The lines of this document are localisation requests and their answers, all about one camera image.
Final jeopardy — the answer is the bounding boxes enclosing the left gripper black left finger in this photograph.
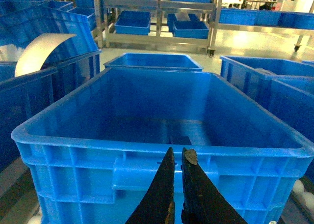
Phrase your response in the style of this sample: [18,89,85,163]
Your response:
[126,147,175,224]

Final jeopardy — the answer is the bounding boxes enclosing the right blue bin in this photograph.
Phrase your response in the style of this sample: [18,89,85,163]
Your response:
[219,56,314,183]

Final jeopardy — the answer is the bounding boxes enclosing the blue bin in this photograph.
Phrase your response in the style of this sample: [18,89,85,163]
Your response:
[219,56,314,183]
[11,68,314,224]
[0,6,101,169]

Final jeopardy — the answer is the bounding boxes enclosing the curved white sheet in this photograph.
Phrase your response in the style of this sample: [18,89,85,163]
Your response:
[14,33,76,77]

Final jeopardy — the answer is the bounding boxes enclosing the centre blue bin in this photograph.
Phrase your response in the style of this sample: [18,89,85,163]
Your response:
[11,68,314,224]

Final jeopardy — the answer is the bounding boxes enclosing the left blue bin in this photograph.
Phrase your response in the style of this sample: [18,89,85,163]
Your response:
[0,6,101,169]

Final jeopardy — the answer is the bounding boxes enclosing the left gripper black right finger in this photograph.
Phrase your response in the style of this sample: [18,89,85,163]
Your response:
[181,148,247,224]

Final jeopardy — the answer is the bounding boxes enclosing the steel wheeled cart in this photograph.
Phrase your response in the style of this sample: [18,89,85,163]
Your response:
[94,0,216,56]

